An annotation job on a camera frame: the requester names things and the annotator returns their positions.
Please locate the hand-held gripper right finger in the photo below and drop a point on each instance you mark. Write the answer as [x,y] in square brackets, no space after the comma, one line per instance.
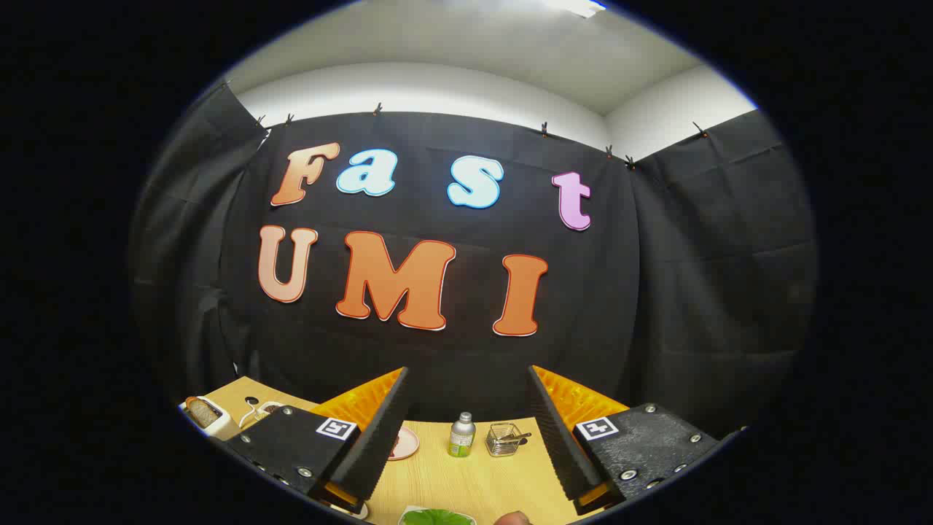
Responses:
[565,452]

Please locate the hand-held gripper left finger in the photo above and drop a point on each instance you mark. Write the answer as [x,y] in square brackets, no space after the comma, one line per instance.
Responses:
[379,445]

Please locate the green lettuce leaf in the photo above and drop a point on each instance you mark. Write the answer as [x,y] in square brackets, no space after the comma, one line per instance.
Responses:
[437,518]

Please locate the toasted bread slice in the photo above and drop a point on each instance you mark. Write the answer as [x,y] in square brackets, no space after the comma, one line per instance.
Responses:
[202,413]

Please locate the pink plate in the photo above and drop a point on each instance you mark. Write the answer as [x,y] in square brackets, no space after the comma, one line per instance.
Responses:
[407,443]

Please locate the small dark spoon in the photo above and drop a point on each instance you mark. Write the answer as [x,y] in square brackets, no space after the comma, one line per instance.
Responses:
[521,437]

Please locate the white round plate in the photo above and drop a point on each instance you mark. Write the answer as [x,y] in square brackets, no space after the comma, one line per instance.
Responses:
[415,508]

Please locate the green bottle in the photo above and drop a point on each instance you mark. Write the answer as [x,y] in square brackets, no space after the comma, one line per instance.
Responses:
[461,437]

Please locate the white toaster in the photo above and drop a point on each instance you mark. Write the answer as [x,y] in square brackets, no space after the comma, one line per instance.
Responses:
[219,424]

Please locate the ceiling light panel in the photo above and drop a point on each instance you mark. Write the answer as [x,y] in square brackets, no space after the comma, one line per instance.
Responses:
[579,7]

